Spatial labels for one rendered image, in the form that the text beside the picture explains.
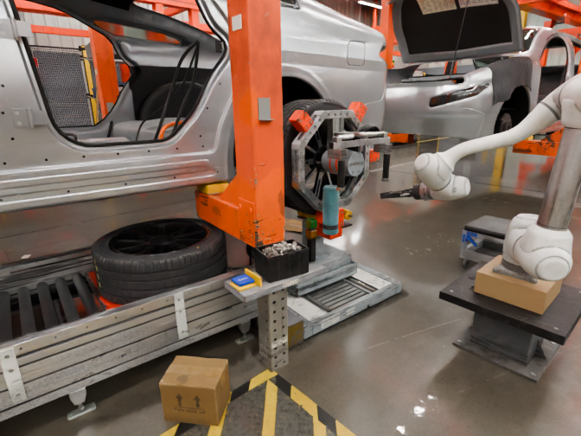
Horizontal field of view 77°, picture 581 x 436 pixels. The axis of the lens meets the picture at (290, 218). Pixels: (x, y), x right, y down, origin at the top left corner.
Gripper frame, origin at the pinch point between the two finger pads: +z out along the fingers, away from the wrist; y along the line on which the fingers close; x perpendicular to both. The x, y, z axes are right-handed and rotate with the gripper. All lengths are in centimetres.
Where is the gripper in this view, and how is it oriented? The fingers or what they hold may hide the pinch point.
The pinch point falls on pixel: (386, 195)
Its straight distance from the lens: 195.7
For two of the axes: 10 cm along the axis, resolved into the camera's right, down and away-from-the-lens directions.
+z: -6.4, 0.4, 7.7
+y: -7.4, 2.1, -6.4
